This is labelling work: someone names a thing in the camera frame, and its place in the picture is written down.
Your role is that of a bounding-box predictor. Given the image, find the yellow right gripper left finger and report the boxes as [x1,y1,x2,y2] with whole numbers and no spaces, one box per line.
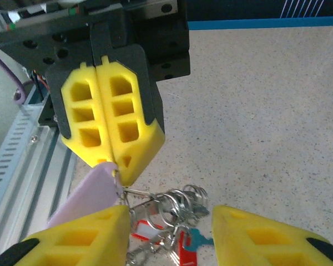
[0,204,131,266]

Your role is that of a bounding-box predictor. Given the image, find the aluminium frame rail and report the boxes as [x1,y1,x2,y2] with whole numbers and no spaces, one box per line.
[0,126,79,244]

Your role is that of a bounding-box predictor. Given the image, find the silver metal key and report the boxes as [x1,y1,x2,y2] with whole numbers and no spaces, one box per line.
[129,198,161,219]

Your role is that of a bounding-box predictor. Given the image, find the slotted grey cable duct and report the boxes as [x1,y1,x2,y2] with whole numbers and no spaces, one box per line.
[0,106,45,219]

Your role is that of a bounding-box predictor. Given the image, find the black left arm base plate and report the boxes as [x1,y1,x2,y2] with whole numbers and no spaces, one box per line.
[38,93,58,127]

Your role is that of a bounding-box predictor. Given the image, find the small metal key ring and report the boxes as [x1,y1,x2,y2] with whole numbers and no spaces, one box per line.
[166,190,192,213]
[157,203,184,231]
[183,184,210,208]

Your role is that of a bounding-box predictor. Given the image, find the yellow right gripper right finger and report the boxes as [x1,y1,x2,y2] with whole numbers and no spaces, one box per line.
[210,204,333,266]

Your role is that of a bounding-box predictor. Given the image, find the red key tag white label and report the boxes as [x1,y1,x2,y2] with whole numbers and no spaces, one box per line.
[130,220,166,239]
[176,231,198,266]

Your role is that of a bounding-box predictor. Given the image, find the lilac plastic key tag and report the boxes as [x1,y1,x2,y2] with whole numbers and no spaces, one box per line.
[46,162,125,231]

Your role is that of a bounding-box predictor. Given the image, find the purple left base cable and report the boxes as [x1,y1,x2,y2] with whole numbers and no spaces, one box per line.
[0,48,27,105]

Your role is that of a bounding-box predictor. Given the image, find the teal headed key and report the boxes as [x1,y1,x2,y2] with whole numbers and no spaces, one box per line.
[188,227,215,248]

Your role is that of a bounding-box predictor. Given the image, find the red and black wire bundle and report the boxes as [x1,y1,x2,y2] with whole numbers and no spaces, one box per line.
[30,69,50,95]

